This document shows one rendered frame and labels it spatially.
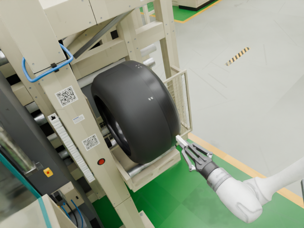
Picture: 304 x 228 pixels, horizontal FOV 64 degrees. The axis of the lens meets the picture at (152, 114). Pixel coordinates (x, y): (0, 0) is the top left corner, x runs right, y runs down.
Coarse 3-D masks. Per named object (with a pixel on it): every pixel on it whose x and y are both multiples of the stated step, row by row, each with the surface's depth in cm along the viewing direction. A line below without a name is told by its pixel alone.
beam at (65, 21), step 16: (48, 0) 112; (64, 0) 107; (80, 0) 110; (96, 0) 114; (112, 0) 118; (128, 0) 123; (144, 0) 127; (48, 16) 106; (64, 16) 109; (80, 16) 113; (96, 16) 117; (112, 16) 122; (64, 32) 113
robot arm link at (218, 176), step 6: (222, 168) 96; (210, 174) 96; (216, 174) 93; (222, 174) 93; (228, 174) 94; (210, 180) 94; (216, 180) 92; (222, 180) 91; (210, 186) 95; (216, 186) 92
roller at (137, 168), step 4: (172, 148) 148; (168, 152) 148; (160, 156) 145; (156, 160) 144; (140, 164) 141; (144, 164) 141; (148, 164) 142; (132, 168) 141; (136, 168) 140; (140, 168) 140; (144, 168) 142; (128, 172) 139; (132, 172) 139; (136, 172) 140; (132, 176) 139
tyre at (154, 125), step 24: (120, 72) 119; (144, 72) 117; (96, 96) 138; (120, 96) 110; (144, 96) 112; (168, 96) 117; (120, 120) 111; (144, 120) 111; (168, 120) 116; (120, 144) 148; (144, 144) 114; (168, 144) 125
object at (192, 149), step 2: (188, 144) 108; (190, 144) 107; (190, 146) 107; (192, 146) 107; (188, 148) 110; (190, 148) 107; (192, 148) 106; (194, 148) 106; (190, 150) 108; (192, 150) 106; (194, 150) 105; (196, 150) 105; (194, 152) 106; (196, 152) 104; (198, 152) 104; (196, 154) 105; (198, 154) 104; (200, 154) 103; (196, 156) 106; (198, 156) 104; (200, 156) 102; (202, 156) 102; (202, 158) 101; (204, 158) 101; (204, 160) 101; (206, 160) 101
